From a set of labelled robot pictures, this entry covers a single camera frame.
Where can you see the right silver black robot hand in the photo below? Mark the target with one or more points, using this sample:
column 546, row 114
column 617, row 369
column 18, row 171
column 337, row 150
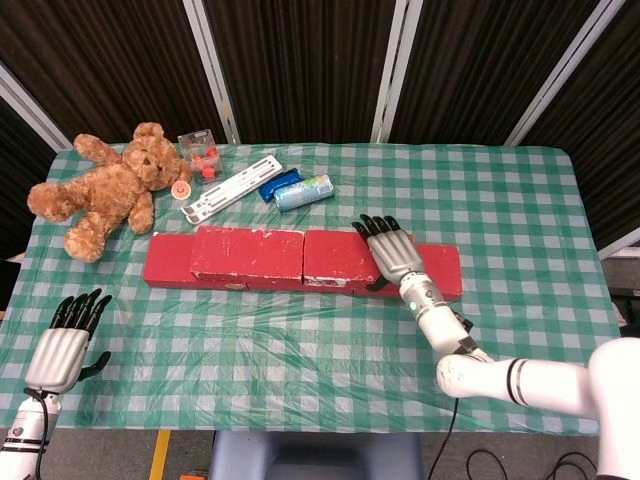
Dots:
column 395, row 252

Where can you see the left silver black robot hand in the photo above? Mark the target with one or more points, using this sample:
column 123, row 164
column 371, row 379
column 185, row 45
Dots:
column 55, row 355

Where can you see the red brick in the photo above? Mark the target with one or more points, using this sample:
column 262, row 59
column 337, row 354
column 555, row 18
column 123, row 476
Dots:
column 442, row 270
column 250, row 252
column 280, row 285
column 335, row 255
column 167, row 260

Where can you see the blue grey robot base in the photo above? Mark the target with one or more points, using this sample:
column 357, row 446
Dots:
column 315, row 457

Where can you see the light blue cylindrical pack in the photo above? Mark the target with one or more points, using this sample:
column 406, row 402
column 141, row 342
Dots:
column 305, row 192

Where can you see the green white checked tablecloth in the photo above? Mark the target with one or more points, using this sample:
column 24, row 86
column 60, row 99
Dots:
column 500, row 190

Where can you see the blue snack packet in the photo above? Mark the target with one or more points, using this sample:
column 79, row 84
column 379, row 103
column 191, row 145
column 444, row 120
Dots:
column 275, row 186

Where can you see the brown teddy bear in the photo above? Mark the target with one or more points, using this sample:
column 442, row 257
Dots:
column 107, row 192

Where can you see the white slotted plastic stand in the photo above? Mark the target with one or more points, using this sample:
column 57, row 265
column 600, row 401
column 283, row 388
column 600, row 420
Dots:
column 232, row 187

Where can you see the orange floor object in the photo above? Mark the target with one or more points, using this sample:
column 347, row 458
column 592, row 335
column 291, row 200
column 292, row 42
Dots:
column 195, row 476

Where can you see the round orange white disc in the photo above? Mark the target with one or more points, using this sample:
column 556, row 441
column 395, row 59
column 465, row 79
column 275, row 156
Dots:
column 180, row 191

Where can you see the clear box with red caps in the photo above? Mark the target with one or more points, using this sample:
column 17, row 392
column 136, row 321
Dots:
column 200, row 150

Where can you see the white partition frame post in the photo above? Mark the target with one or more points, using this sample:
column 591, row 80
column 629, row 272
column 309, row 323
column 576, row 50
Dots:
column 397, row 70
column 622, row 245
column 560, row 75
column 30, row 107
column 210, row 70

